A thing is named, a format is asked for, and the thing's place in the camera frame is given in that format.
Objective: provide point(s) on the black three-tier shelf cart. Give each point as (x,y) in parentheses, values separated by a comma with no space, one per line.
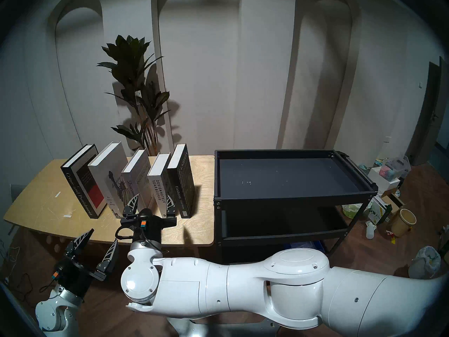
(287,174)

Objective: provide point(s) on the blue plastic bin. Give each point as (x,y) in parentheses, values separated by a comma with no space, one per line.
(301,245)

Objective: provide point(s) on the black Fashion book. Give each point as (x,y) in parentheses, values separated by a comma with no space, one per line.
(184,182)

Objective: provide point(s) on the grey Statue of Liberty book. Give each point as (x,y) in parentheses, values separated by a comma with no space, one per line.
(107,171)

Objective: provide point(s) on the green and white carton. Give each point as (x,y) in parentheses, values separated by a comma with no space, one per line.
(379,210)

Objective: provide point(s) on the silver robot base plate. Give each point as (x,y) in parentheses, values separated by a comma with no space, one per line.
(186,327)

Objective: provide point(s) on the white square box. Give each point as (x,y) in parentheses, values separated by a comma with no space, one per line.
(380,176)

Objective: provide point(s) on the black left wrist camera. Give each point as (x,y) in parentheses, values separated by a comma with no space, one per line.
(58,273)

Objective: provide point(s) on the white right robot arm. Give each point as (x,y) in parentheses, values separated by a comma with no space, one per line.
(280,287)

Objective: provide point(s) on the grey Discontent book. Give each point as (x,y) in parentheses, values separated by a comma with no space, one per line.
(136,174)

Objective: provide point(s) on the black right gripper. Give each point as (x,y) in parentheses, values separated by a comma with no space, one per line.
(168,221)

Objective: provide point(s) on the beige round bucket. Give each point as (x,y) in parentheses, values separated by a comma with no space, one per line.
(403,224)

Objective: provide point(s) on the white Design Hotels Yearbook book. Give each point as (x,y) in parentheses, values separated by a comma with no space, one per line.
(158,185)

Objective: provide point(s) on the tall dark green plant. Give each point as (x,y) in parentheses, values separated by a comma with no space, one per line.
(128,59)

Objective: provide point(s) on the brown cardboard box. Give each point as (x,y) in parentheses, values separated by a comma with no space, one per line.
(394,202)

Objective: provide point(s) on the light wooden table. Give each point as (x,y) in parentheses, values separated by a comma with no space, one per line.
(42,206)

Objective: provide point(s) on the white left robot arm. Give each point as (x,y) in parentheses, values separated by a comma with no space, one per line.
(52,311)

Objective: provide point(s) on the light green plastic bag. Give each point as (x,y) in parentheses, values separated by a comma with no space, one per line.
(352,211)

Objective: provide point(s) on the black Crime and Punishment book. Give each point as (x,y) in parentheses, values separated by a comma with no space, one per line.
(80,185)

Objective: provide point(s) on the dark grey door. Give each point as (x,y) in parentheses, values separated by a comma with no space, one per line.
(433,111)

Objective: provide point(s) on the clear plastic storage container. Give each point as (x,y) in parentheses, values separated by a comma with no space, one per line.
(396,167)

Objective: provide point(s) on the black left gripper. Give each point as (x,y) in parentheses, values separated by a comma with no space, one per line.
(75,278)

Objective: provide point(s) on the white spray bottle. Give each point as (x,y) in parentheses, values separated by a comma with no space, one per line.
(370,231)

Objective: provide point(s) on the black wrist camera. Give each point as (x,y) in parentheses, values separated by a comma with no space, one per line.
(146,218)
(58,273)

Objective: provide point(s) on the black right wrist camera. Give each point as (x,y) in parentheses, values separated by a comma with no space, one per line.
(146,218)

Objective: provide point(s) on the small red yellow item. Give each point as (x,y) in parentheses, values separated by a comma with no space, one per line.
(391,236)

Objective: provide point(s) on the white bin with bag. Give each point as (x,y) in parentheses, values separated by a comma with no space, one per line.
(424,260)

